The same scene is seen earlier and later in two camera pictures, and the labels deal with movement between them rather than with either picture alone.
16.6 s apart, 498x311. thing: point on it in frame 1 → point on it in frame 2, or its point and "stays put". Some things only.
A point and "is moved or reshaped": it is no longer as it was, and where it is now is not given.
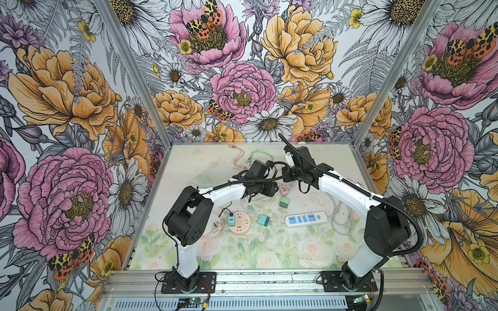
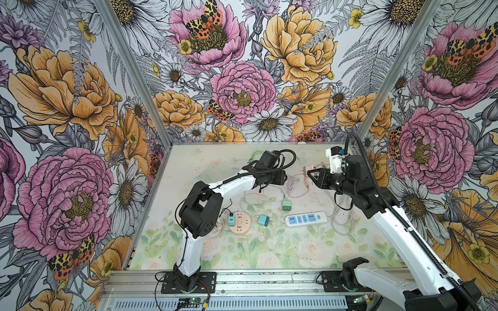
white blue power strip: [306, 219] stays put
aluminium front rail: [266, 284] stays put
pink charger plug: [283, 190] is moved or reshaped
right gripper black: [286, 175] → [321, 181]
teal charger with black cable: [231, 219] stays put
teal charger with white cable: [264, 220] stays put
